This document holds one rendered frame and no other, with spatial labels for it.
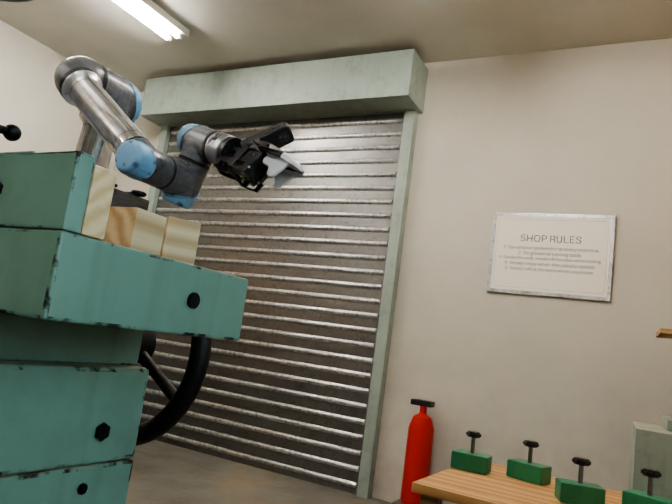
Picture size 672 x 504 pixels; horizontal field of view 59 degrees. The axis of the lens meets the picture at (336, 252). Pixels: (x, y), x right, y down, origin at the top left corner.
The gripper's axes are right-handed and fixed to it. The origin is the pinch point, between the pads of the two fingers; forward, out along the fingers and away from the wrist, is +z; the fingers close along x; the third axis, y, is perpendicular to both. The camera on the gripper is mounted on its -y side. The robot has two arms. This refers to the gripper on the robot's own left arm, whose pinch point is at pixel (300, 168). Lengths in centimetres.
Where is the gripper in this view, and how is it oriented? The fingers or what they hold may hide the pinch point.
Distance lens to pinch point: 121.3
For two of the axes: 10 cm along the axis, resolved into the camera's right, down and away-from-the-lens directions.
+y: -5.8, 7.4, -3.4
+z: 7.5, 3.3, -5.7
